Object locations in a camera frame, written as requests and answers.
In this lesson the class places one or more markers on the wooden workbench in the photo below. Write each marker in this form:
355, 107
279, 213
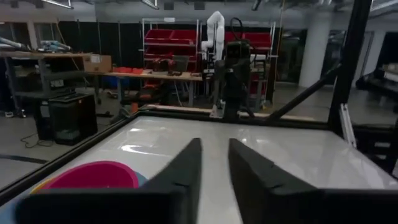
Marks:
155, 75

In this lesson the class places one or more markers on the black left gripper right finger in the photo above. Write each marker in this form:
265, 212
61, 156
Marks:
255, 177

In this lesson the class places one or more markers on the black computer tower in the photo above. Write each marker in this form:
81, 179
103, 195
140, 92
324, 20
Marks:
71, 118

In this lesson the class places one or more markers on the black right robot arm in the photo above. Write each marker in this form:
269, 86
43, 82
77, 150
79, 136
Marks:
236, 81

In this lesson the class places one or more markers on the white bracket on frame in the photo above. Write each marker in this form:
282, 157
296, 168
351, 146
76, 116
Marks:
347, 124

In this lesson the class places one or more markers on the red bin storage rack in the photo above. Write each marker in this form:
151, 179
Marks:
261, 40
171, 43

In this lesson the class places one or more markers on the cardboard box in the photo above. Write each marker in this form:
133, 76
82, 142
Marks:
97, 63

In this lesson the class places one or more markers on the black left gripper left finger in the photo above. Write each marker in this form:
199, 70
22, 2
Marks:
183, 174

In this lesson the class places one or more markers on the yellow plastic bowl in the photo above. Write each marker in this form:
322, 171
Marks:
43, 185

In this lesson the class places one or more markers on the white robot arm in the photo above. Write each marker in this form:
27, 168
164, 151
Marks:
216, 31

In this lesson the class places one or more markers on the grey metal shelf unit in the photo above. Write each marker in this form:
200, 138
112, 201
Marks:
37, 74

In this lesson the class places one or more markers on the magenta plastic bowl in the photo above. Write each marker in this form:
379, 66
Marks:
93, 175

